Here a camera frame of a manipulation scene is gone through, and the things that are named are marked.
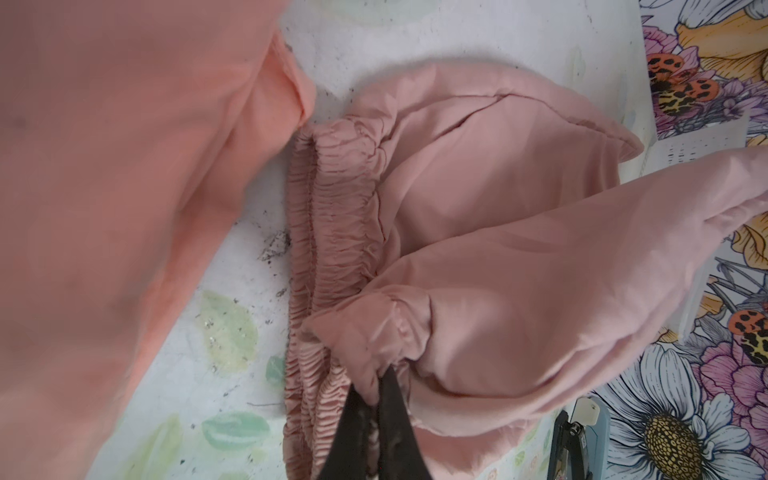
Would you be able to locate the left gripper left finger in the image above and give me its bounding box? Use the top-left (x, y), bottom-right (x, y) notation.
top-left (317, 386), bottom-right (374, 480)

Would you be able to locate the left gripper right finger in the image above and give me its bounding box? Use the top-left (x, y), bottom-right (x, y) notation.
top-left (377, 367), bottom-right (432, 480)

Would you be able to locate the dusty pink garment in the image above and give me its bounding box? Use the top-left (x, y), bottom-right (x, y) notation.
top-left (283, 61), bottom-right (767, 479)

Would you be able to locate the peach graphic t-shirt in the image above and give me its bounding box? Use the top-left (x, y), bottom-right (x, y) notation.
top-left (1, 1), bottom-right (315, 479)

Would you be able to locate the white plastic laundry basket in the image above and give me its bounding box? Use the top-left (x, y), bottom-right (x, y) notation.
top-left (620, 114), bottom-right (749, 183)

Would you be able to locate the black stapler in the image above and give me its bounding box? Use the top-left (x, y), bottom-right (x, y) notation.
top-left (546, 411), bottom-right (593, 480)

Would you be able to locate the light blue rectangular block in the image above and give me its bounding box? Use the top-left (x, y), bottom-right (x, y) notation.
top-left (569, 394), bottom-right (611, 479)

